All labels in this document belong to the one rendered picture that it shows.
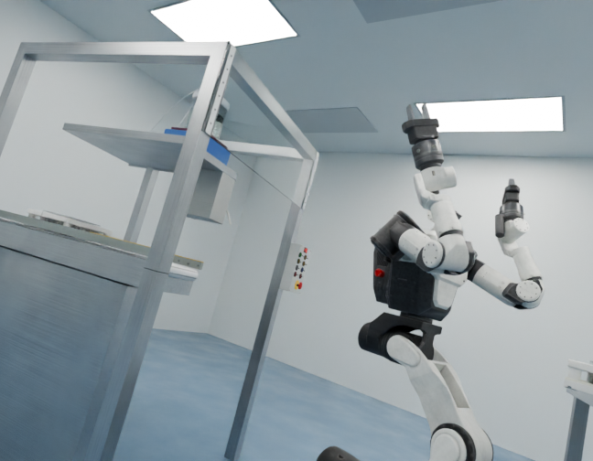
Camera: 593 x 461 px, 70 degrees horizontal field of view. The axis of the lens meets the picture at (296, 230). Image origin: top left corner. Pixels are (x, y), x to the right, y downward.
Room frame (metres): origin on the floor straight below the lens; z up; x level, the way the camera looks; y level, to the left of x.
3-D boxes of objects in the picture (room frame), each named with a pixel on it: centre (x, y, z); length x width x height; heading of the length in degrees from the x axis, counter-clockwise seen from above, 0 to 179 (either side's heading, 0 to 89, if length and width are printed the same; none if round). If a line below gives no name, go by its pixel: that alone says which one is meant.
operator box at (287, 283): (2.35, -0.05, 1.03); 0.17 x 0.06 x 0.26; 156
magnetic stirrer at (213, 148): (1.70, 0.48, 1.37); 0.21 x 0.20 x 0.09; 156
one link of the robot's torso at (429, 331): (1.63, -0.47, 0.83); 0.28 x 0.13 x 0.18; 38
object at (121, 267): (1.89, 1.01, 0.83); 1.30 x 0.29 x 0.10; 66
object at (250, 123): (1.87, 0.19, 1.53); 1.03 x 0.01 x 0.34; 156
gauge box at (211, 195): (1.77, 0.43, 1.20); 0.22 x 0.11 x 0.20; 66
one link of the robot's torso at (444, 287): (1.61, -0.49, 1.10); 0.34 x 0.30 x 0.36; 128
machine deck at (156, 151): (1.72, 0.67, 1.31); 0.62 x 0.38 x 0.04; 66
